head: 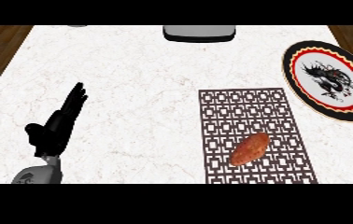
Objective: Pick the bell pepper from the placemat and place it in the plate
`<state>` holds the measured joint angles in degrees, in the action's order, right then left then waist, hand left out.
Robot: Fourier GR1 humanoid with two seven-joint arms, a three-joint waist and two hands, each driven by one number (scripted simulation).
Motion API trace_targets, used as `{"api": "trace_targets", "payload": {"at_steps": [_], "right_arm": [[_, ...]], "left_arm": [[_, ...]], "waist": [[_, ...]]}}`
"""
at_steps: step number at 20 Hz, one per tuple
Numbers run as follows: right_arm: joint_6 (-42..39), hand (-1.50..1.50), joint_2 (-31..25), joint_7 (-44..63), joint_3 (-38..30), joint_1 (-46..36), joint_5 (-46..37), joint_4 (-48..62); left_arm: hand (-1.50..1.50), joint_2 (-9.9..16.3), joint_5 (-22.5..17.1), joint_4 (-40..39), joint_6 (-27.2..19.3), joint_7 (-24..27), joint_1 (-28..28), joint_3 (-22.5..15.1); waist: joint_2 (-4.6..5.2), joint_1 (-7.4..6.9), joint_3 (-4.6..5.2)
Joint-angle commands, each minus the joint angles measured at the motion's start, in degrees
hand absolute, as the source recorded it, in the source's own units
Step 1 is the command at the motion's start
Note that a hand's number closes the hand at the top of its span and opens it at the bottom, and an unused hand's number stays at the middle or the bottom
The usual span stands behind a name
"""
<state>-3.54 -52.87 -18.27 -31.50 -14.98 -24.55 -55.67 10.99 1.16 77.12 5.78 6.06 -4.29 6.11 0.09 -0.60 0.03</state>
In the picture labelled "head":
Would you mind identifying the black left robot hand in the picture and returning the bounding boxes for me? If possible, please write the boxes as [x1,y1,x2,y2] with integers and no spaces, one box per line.
[24,81,91,159]

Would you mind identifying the brown patterned placemat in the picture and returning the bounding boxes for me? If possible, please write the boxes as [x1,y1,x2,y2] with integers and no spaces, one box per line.
[198,87,321,185]

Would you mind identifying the dragon print plate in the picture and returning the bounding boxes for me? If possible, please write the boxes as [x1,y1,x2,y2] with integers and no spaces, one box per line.
[281,40,353,122]

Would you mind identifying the orange-brown sweet potato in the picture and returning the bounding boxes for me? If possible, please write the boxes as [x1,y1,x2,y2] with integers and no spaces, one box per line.
[229,132,272,167]

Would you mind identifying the grey appliance with black base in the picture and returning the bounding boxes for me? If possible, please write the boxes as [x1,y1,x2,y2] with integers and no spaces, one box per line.
[162,24,238,44]

